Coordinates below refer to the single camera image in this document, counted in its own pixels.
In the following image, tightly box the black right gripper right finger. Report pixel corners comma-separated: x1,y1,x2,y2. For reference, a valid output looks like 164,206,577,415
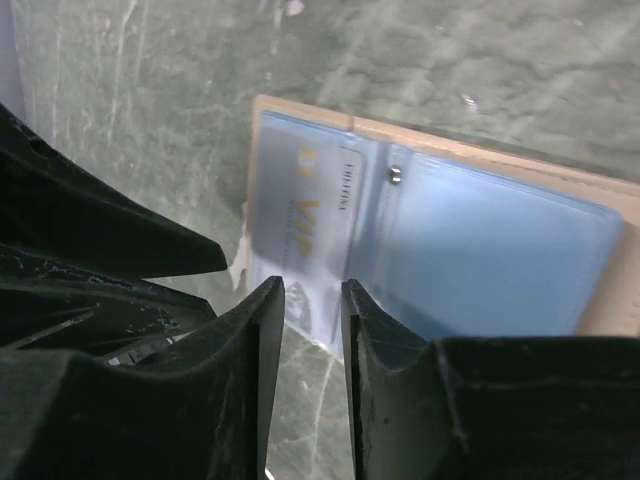
341,280,639,479

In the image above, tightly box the beige leather card holder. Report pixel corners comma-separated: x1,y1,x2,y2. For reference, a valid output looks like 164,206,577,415
247,95,639,339

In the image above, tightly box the silver Chlitina VIP card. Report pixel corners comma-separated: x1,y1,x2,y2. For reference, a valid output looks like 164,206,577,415
250,119,366,355

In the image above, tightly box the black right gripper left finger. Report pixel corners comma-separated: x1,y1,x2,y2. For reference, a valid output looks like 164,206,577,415
1,276,285,479

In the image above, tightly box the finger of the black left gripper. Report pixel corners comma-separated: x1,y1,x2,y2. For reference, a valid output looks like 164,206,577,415
1,244,216,357
1,108,227,279

